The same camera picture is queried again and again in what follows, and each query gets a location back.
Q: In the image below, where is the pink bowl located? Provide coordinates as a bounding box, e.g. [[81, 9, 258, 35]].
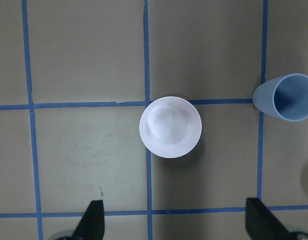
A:
[[139, 96, 202, 159]]

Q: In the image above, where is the blue cup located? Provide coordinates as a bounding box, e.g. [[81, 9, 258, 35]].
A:
[[252, 73, 308, 122]]

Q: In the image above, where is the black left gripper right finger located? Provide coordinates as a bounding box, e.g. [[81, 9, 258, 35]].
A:
[[245, 197, 308, 240]]

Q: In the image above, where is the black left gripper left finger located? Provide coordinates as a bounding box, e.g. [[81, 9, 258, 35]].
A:
[[50, 199, 106, 240]]

